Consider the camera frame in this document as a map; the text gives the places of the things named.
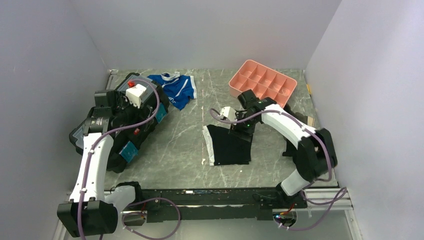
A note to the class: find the aluminium frame rail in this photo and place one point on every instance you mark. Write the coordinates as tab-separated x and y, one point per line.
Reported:
339	196

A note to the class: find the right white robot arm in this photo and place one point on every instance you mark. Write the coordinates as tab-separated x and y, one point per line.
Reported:
312	150

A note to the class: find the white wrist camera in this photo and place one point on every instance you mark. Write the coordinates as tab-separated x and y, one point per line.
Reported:
135	93
228	113

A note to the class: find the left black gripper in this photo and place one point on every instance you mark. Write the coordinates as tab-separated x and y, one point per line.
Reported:
148	113

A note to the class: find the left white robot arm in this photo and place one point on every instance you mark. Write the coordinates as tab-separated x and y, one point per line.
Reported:
88	212

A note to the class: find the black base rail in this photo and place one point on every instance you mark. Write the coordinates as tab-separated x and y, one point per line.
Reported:
259	203

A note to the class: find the pink divided organizer tray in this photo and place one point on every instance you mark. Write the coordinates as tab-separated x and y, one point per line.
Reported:
263	81

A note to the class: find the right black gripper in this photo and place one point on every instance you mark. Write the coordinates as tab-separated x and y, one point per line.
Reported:
236	130

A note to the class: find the black plastic toolbox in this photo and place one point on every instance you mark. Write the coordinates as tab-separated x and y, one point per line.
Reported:
104	107

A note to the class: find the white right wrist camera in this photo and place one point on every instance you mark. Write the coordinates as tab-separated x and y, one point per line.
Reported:
228	113

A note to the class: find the blue white underwear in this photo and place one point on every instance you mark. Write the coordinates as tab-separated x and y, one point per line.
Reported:
180	89

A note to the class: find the brown cardboard piece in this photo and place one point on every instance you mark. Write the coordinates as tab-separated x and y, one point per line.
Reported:
310	121

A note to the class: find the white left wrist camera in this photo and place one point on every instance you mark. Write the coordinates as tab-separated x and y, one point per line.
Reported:
135	93

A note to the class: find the black white underwear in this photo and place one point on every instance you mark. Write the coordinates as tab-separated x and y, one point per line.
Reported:
224	148

